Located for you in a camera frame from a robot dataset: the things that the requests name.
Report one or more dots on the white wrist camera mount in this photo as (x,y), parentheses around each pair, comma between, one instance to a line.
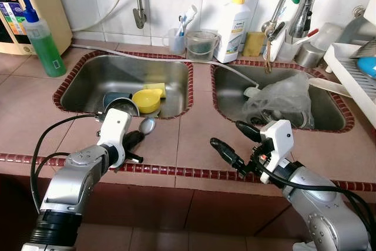
(114,127)
(276,139)

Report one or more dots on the white bottle yellow cap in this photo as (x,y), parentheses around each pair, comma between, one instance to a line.
(232,33)

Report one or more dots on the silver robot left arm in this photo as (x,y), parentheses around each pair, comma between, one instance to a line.
(64,186)

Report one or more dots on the clear plastic container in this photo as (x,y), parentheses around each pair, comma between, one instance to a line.
(329,34)

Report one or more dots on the steel sink basin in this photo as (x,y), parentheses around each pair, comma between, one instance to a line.
(229,92)
(88,80)

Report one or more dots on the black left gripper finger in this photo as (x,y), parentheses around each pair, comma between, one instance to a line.
(135,159)
(138,139)

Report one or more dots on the white toothbrush cup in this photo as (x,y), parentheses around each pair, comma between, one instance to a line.
(175,44)

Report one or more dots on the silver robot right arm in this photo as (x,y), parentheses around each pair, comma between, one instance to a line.
(317,216)

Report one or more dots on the white plastic utensil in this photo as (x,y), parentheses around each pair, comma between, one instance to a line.
(329,86)

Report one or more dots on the chrome sink faucet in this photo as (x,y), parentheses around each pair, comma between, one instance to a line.
(269,27)

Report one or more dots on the blue bowl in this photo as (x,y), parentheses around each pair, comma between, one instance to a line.
(367,67)

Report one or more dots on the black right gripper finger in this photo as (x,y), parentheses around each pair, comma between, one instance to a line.
(230,156)
(251,131)

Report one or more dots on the white printed cloth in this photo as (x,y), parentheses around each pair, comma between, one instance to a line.
(305,246)

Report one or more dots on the green dish soap bottle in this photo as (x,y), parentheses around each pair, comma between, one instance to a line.
(47,51)

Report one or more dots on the bright yellow sponge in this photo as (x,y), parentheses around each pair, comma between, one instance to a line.
(158,88)

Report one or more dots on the small steel pot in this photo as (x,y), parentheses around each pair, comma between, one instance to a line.
(309,57)

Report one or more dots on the clear plastic bag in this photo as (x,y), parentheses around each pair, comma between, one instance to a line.
(276,101)

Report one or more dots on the mustard yellow sponge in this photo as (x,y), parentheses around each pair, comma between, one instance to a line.
(254,45)

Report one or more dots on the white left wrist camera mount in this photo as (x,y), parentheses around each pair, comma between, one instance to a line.
(114,127)

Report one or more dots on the clear plastic measuring cup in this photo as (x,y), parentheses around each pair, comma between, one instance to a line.
(201,46)

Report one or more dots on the metal spoon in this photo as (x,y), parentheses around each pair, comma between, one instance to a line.
(147,126)

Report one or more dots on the white dish rack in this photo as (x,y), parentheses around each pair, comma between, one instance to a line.
(343,69)

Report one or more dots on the yellow plastic cup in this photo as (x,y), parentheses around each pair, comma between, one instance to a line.
(145,101)

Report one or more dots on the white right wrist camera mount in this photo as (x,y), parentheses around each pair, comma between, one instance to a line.
(276,139)

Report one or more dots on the teal mug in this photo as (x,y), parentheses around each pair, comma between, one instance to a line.
(117,95)

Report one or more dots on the steel bowl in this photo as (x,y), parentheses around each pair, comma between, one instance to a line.
(124,109)

